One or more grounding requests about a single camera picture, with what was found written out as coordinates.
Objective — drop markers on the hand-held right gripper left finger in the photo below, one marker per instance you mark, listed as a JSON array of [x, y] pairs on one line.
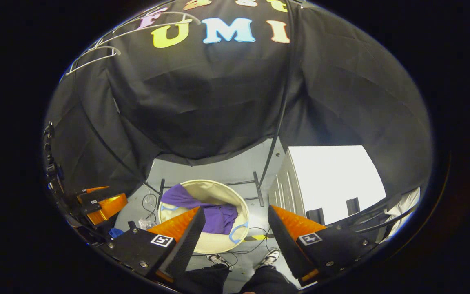
[[188, 245]]

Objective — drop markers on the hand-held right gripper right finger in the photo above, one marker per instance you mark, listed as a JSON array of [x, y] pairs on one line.
[[286, 245]]

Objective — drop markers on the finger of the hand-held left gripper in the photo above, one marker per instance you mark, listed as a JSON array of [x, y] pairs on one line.
[[94, 196], [110, 206]]

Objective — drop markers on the purple ribbed jacket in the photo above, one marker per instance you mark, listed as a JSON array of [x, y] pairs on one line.
[[218, 218]]

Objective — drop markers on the beige round laundry hamper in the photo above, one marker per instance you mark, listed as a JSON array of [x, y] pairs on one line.
[[214, 190]]

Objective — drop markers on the white plastic clothes hanger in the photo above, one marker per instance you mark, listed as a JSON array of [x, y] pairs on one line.
[[157, 27]]

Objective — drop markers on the person's right shoe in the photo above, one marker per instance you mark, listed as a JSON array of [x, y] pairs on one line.
[[269, 258]]

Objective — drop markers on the person's shoe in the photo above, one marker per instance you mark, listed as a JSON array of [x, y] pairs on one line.
[[218, 260], [269, 258]]

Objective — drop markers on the blue object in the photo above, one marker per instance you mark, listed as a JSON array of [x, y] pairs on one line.
[[116, 233]]

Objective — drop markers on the yellow black floor tape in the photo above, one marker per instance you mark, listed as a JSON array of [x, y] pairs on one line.
[[259, 237]]

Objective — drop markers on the person's left shoe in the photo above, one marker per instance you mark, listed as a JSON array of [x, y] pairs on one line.
[[218, 260]]

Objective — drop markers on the clear plastic bag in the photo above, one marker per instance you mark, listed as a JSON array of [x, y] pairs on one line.
[[147, 224]]

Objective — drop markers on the person's left leg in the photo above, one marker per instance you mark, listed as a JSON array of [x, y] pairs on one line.
[[206, 281]]

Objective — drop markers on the person's leg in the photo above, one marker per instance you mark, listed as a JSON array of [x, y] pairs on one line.
[[206, 281], [267, 283]]

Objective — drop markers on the small black block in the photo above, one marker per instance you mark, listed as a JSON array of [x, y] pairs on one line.
[[353, 206], [315, 216]]

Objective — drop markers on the person's right leg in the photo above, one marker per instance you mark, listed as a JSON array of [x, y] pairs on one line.
[[267, 283]]

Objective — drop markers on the white cabinet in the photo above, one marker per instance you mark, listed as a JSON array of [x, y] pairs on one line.
[[333, 179]]

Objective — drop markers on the white cloth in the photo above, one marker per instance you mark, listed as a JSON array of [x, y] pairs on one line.
[[402, 206]]

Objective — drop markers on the black backdrop cloth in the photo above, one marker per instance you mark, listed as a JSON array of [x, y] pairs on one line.
[[218, 102]]

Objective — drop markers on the dark curved frame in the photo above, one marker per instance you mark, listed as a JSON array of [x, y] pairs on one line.
[[373, 222]]

